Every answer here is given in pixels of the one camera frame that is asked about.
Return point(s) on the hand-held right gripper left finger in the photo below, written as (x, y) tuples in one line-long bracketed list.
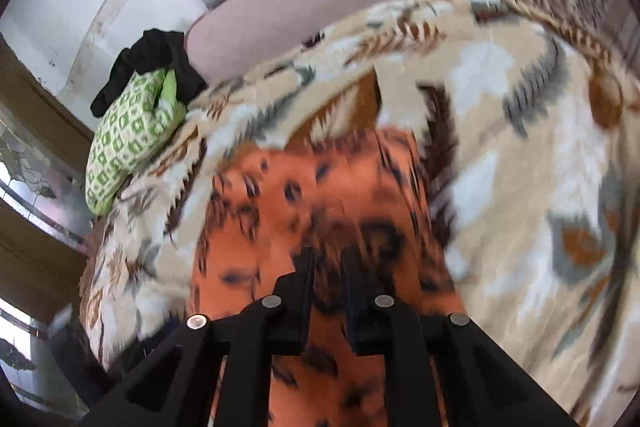
[(300, 302)]

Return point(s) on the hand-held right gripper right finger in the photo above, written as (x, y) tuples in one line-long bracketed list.
[(357, 307)]

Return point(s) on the orange black patterned garment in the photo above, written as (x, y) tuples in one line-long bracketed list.
[(300, 187)]

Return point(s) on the beige leaf print plush blanket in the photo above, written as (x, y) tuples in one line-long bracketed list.
[(525, 147)]

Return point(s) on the green white patterned bag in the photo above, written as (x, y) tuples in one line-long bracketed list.
[(125, 132)]

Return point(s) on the black cloth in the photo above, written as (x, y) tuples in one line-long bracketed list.
[(155, 49)]

